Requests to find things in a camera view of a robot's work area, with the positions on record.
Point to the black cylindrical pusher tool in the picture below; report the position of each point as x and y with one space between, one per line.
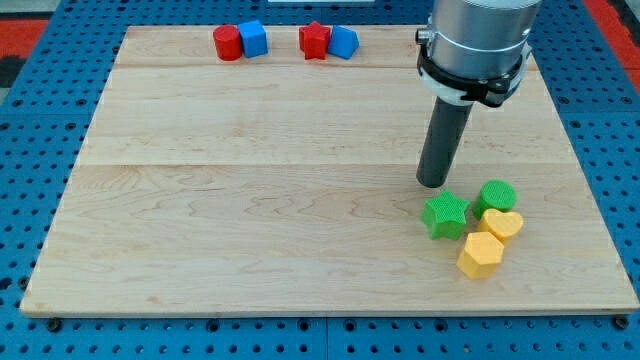
446 126

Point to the green star block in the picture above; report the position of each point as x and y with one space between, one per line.
445 216

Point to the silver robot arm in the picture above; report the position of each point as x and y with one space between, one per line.
470 51

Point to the yellow heart block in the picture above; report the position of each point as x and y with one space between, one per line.
504 226

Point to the yellow hexagon block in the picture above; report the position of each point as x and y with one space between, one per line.
480 256

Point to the red star block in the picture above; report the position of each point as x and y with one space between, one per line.
314 40

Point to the green cylinder block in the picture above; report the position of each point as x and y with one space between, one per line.
494 194

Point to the blue pentagon block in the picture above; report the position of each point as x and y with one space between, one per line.
343 43

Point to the wooden board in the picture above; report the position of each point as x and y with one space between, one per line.
277 186

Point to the blue cube block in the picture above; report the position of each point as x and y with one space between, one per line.
254 38

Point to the red cylinder block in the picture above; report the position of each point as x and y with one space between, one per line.
228 42

